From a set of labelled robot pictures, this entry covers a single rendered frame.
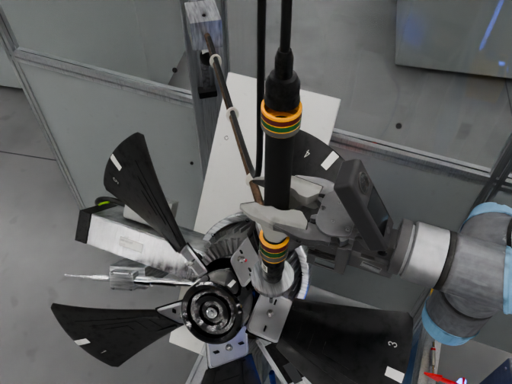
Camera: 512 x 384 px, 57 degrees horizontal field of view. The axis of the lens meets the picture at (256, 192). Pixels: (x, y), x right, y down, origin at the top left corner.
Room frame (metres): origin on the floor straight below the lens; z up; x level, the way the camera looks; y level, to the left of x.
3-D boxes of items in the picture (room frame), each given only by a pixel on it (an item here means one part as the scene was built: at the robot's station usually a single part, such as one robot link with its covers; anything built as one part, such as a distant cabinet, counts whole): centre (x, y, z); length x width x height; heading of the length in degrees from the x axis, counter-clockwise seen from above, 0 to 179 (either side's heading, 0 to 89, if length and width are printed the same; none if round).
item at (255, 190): (0.68, 0.05, 1.42); 0.54 x 0.01 x 0.01; 14
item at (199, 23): (0.99, 0.12, 1.42); 0.10 x 0.07 x 0.08; 14
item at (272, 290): (0.39, -0.02, 1.38); 0.09 x 0.07 x 0.10; 14
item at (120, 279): (0.52, 0.29, 1.08); 0.07 x 0.04 x 0.06; 79
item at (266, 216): (0.35, -0.02, 1.51); 0.09 x 0.03 x 0.06; 79
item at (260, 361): (0.39, 0.00, 0.91); 0.12 x 0.08 x 0.12; 159
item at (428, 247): (0.32, -0.21, 1.51); 0.08 x 0.05 x 0.08; 159
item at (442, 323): (0.30, -0.29, 1.41); 0.11 x 0.08 x 0.11; 147
